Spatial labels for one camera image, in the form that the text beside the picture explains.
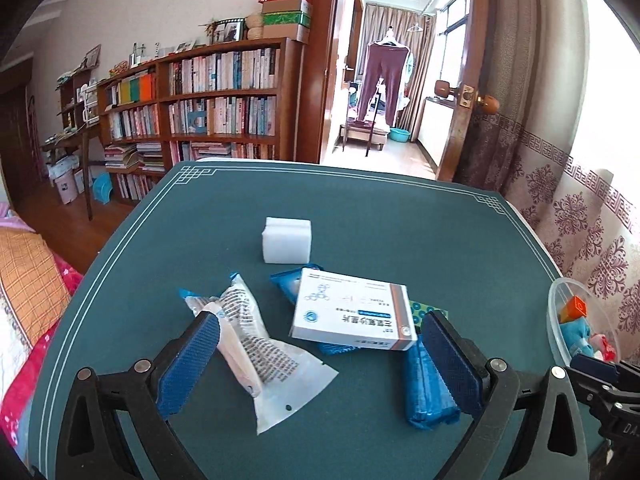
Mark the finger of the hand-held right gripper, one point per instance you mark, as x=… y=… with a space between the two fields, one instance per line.
x=595 y=366

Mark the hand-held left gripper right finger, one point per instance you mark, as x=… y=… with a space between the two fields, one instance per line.
x=450 y=355

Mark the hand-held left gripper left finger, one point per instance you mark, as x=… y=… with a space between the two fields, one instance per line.
x=192 y=355

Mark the green dotted small box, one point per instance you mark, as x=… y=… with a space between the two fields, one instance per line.
x=417 y=310

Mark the clear plastic bowl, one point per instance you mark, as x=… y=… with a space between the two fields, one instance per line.
x=555 y=310

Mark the white plastic packet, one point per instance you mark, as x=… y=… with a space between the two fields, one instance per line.
x=280 y=360

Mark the white medicine box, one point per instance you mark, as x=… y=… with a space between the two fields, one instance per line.
x=350 y=310

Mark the blue snack packet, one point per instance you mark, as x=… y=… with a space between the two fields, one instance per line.
x=286 y=282

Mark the white sponge block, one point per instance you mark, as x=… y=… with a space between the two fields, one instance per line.
x=286 y=240

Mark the red snack packet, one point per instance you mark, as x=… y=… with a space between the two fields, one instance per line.
x=604 y=346

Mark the small orange box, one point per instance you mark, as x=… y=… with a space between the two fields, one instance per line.
x=574 y=309

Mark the patterned curtain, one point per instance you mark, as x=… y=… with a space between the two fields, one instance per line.
x=560 y=200

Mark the colourful bed blanket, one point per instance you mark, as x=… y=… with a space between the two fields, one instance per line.
x=30 y=270

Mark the stack of magazines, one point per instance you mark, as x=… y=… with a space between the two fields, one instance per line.
x=132 y=157

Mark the white trash bin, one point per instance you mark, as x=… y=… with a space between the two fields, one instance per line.
x=65 y=187

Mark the blue plastic basin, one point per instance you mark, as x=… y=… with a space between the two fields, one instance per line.
x=400 y=135

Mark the low wooden bench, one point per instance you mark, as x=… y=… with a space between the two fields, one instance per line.
x=365 y=135

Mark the wooden side table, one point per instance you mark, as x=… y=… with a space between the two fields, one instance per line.
x=75 y=137

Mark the round wooden door knob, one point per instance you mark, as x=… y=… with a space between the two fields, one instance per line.
x=443 y=88
x=489 y=105

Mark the wooden bookshelf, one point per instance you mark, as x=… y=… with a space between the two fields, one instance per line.
x=165 y=95

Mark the hanging purple pants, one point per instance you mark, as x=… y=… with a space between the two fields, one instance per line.
x=382 y=80

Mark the collection of shelved books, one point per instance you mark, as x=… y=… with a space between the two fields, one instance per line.
x=225 y=72

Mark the small wooden shelf unit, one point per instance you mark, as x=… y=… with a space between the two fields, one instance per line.
x=75 y=95

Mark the wooden door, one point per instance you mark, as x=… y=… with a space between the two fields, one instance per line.
x=470 y=50

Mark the framed photo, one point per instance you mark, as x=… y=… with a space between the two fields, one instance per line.
x=227 y=32

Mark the ball of twine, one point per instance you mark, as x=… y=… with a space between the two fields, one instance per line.
x=254 y=26

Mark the tan cardboard box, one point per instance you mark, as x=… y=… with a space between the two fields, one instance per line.
x=285 y=32

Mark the green cardboard box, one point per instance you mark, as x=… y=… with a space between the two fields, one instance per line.
x=285 y=19

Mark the brown cardboard box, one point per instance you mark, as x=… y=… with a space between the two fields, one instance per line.
x=286 y=6

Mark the wooden door frame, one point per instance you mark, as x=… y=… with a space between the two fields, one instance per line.
x=325 y=60

